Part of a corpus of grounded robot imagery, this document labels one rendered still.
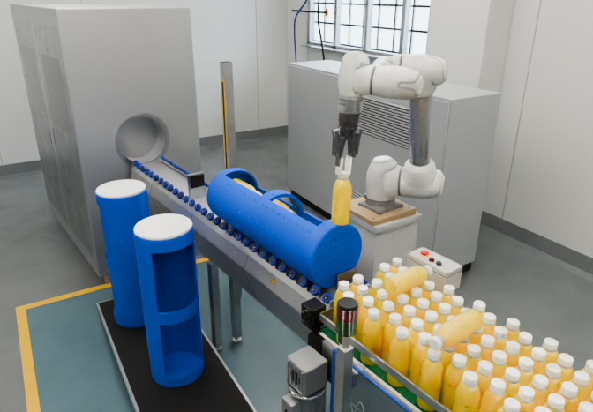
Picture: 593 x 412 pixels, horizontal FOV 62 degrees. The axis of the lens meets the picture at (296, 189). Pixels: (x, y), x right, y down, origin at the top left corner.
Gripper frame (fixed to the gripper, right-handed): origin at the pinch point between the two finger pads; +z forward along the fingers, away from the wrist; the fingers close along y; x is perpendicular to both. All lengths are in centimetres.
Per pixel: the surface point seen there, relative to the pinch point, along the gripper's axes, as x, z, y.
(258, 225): -40, 37, 10
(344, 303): 42, 28, 32
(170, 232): -74, 48, 38
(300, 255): -9.7, 38.8, 9.4
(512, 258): -65, 122, -263
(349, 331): 45, 36, 32
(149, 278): -76, 71, 48
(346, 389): 43, 58, 28
